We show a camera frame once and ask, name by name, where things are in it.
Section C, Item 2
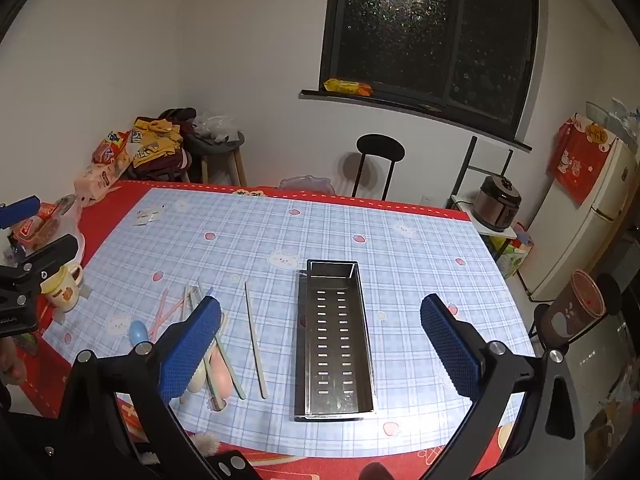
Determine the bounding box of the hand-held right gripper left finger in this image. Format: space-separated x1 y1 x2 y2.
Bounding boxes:
57 296 261 480

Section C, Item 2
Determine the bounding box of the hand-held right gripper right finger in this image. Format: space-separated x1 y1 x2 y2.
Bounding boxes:
419 294 589 480

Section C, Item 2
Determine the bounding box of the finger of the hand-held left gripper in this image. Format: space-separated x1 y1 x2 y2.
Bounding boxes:
10 234 81 294
0 196 42 229

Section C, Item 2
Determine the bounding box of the beige spoon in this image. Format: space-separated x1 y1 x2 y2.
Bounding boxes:
184 359 209 403

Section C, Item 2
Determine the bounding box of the pink spoon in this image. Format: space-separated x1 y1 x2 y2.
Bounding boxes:
209 342 235 402

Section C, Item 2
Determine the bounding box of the pink chopstick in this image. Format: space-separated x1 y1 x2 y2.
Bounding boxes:
149 286 171 336
150 297 193 336

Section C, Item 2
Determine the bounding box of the green chopstick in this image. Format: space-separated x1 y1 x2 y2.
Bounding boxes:
215 334 247 402

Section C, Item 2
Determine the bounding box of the blue spoon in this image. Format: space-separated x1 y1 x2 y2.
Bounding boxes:
127 320 151 349

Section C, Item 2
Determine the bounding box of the perforated metal utensil tray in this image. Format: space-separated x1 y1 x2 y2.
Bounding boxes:
292 258 377 422

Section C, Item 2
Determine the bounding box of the person's left hand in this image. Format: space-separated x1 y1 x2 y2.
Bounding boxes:
0 339 29 387

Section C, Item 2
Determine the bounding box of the yellow-rimmed printed cup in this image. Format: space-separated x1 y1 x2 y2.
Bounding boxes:
40 260 84 314

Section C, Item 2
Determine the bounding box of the pink tissue packet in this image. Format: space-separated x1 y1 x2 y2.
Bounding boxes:
75 160 124 207

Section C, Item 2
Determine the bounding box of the white fleece garment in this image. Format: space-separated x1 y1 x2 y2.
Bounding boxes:
189 430 223 458

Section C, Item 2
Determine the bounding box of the orange snack packet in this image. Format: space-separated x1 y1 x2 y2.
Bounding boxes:
92 130 134 167

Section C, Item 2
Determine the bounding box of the colourful bag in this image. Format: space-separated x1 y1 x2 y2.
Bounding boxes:
492 232 534 279

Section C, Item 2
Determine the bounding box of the brown paper cup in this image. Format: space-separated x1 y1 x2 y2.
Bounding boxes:
542 269 607 347

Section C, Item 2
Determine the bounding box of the brown rice cooker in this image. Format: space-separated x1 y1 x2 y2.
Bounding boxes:
472 175 524 234

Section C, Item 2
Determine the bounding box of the blue checked table mat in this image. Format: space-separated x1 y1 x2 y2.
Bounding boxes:
42 185 536 458

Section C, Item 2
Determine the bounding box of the white fridge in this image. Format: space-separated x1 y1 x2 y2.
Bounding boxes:
517 135 640 304

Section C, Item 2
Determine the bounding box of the black metal rack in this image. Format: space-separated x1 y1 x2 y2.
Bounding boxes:
449 135 517 211

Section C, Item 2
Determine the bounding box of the stool with grey cushion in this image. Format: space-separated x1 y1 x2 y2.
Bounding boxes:
185 130 249 189

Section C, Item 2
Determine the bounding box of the white plastic bag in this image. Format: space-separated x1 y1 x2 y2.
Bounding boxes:
192 112 240 143

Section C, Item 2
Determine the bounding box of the black round-back chair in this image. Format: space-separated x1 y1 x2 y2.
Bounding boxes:
350 133 406 202

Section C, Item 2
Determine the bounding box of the red gift box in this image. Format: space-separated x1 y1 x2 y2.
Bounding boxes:
547 112 614 207

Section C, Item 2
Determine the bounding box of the yellow packet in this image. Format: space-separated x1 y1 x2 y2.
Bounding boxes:
323 78 374 98

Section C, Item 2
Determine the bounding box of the dark window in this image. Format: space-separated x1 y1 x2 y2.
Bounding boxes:
299 0 545 155

